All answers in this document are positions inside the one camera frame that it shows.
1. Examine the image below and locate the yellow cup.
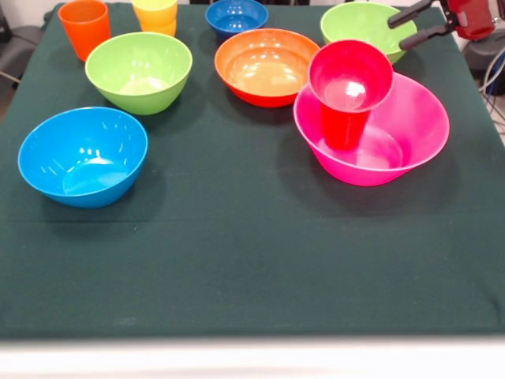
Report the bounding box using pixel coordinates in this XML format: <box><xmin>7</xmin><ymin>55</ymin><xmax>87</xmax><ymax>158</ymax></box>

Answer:
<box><xmin>130</xmin><ymin>0</ymin><xmax>179</xmax><ymax>38</ymax></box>

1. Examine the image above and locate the light blue bowl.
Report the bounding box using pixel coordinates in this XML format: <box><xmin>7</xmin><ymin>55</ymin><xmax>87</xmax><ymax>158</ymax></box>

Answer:
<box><xmin>17</xmin><ymin>106</ymin><xmax>149</xmax><ymax>209</ymax></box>

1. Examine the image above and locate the orange bowl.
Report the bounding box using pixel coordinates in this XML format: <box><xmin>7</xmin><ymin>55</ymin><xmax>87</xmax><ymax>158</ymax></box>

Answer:
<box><xmin>214</xmin><ymin>28</ymin><xmax>321</xmax><ymax>108</ymax></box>

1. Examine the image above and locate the small crimson pink bowl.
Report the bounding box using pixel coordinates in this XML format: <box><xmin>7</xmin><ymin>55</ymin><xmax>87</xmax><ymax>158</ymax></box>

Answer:
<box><xmin>309</xmin><ymin>39</ymin><xmax>395</xmax><ymax>114</ymax></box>

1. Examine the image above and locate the large magenta bowl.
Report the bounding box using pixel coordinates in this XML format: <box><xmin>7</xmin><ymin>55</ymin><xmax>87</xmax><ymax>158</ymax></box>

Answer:
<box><xmin>293</xmin><ymin>73</ymin><xmax>451</xmax><ymax>187</ymax></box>

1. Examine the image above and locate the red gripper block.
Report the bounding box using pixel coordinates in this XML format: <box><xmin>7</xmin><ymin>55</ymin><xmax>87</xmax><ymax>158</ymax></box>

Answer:
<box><xmin>387</xmin><ymin>0</ymin><xmax>496</xmax><ymax>51</ymax></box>

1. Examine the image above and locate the orange cup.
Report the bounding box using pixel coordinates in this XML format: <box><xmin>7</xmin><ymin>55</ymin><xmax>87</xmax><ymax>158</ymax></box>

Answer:
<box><xmin>58</xmin><ymin>0</ymin><xmax>112</xmax><ymax>62</ymax></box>

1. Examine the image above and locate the lime green bowl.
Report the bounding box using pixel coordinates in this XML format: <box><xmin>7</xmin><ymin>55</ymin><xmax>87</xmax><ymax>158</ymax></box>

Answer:
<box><xmin>320</xmin><ymin>2</ymin><xmax>418</xmax><ymax>65</ymax></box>
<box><xmin>84</xmin><ymin>32</ymin><xmax>193</xmax><ymax>116</ymax></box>

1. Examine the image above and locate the dark green table cloth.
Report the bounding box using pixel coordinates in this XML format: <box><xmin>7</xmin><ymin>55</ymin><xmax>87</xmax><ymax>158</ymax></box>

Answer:
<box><xmin>0</xmin><ymin>2</ymin><xmax>505</xmax><ymax>340</ymax></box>

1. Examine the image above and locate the red cup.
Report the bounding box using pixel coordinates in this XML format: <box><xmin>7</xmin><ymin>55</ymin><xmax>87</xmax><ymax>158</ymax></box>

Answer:
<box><xmin>320</xmin><ymin>103</ymin><xmax>372</xmax><ymax>152</ymax></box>

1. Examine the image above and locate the small dark blue bowl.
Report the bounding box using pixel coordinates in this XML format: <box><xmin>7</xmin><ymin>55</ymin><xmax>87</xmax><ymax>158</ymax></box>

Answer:
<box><xmin>204</xmin><ymin>0</ymin><xmax>270</xmax><ymax>40</ymax></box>

